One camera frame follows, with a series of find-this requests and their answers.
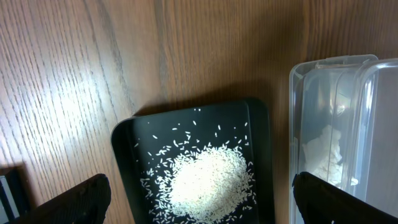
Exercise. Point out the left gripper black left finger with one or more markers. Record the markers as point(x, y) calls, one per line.
point(86, 202)

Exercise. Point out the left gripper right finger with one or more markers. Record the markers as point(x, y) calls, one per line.
point(320, 202)

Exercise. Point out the white tissue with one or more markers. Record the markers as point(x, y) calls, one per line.
point(323, 153)

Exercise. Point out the pile of white rice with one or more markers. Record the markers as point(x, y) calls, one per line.
point(195, 165)

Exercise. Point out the clear plastic bin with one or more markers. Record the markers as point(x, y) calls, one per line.
point(382, 183)

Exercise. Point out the black plastic tray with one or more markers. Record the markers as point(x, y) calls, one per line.
point(124, 161)

